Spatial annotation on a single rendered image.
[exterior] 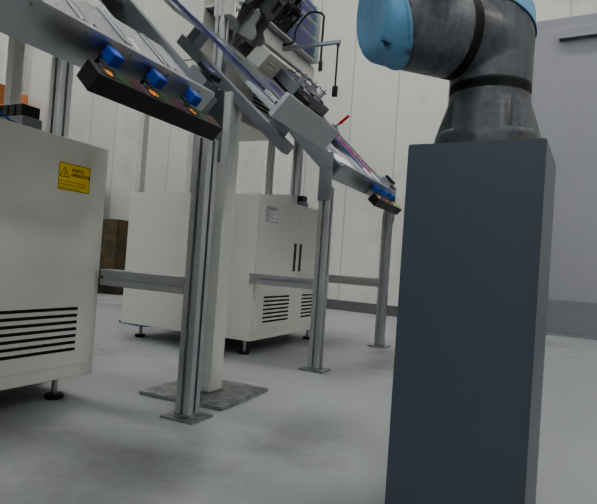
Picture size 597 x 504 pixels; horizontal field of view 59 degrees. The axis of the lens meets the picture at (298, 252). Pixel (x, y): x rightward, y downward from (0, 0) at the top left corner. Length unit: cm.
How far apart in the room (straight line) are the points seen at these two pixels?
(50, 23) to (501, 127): 68
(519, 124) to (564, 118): 331
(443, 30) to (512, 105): 14
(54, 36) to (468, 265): 72
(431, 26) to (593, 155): 333
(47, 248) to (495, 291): 96
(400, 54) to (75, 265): 91
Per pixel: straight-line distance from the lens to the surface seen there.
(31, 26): 96
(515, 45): 84
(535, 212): 74
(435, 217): 76
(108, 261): 453
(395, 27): 75
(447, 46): 79
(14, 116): 138
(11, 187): 126
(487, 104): 80
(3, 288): 126
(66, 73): 165
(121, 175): 608
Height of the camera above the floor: 37
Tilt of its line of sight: 1 degrees up
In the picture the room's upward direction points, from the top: 4 degrees clockwise
